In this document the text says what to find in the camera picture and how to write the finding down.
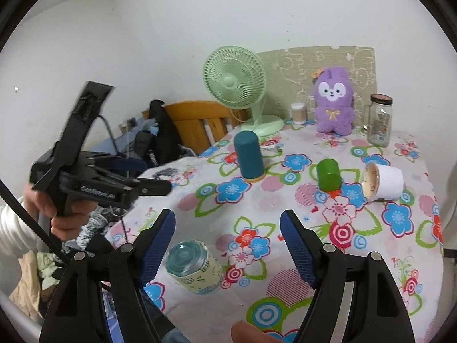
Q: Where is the green cup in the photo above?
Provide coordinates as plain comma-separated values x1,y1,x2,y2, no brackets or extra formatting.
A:
316,159,342,192

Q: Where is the glass cup with pale sleeve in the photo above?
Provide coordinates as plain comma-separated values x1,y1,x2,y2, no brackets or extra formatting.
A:
164,242,224,295

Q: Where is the small cotton swab container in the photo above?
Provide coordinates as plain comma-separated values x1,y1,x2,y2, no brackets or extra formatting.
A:
290,102,308,125

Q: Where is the pile of clothes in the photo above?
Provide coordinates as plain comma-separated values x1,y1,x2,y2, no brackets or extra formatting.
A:
9,205,124,324

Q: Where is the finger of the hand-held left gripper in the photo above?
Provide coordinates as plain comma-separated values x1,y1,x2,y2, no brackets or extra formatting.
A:
118,177,173,199
84,151,149,184

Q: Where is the floral tablecloth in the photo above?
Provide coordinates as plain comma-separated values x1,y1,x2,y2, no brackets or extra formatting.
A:
107,121,445,343

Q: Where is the white metal rail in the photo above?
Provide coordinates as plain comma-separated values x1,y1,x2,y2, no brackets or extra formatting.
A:
0,289,41,338

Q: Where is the white rounded object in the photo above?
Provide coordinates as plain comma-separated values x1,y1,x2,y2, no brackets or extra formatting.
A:
438,161,457,258

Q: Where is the teal cup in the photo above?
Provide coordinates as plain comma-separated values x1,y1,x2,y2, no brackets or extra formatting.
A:
234,130,265,182

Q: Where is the black strap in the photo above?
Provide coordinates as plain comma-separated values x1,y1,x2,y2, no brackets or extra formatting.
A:
0,179,72,264

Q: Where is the purple plush toy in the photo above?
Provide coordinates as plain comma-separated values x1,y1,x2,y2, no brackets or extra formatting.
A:
310,66,356,135

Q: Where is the glass jar with lid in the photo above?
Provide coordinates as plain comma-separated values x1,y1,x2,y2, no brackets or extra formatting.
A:
367,93,394,147

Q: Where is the person's left hand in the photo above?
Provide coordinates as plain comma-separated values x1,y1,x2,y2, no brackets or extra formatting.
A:
24,184,85,241

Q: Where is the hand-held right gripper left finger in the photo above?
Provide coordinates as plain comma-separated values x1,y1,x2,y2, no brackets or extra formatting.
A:
39,209,176,343

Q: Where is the white paper cup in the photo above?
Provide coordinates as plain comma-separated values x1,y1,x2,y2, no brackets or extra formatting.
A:
362,162,405,201

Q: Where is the black bag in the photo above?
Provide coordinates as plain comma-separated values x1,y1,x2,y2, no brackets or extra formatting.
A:
134,100,185,169

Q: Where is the person's right hand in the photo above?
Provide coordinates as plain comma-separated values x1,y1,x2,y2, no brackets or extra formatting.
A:
231,321,286,343

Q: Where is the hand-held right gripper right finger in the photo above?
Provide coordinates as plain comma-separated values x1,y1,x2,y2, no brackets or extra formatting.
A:
279,209,416,343

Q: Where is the green patterned board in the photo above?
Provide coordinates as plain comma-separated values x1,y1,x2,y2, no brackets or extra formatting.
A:
255,45,378,123

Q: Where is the green desk fan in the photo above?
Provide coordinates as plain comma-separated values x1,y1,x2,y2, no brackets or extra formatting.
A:
203,46,285,137

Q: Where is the person's left forearm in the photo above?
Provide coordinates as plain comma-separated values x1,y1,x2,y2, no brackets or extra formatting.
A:
0,200,64,284

